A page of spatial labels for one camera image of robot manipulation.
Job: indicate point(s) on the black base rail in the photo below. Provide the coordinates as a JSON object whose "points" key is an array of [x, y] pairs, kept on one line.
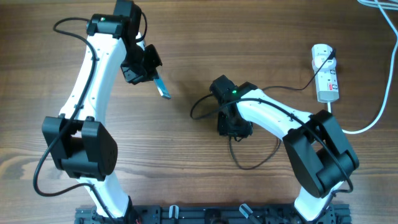
{"points": [[271, 213]]}

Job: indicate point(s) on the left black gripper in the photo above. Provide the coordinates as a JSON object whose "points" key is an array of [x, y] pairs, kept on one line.
{"points": [[149, 73]]}

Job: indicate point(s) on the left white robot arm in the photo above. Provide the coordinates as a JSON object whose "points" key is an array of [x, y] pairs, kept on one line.
{"points": [[78, 141]]}

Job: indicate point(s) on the white power strip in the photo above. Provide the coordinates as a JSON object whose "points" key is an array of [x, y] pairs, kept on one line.
{"points": [[326, 82]]}

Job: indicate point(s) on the white USB charger plug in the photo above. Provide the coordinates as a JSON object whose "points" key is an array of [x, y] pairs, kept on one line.
{"points": [[323, 63]]}

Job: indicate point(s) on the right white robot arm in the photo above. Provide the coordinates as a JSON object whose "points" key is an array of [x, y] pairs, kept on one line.
{"points": [[319, 152]]}

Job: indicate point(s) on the blue Galaxy smartphone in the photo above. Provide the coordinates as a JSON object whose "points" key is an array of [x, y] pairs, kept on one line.
{"points": [[161, 87]]}

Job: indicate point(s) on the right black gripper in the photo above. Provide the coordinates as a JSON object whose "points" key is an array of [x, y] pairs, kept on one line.
{"points": [[224, 130]]}

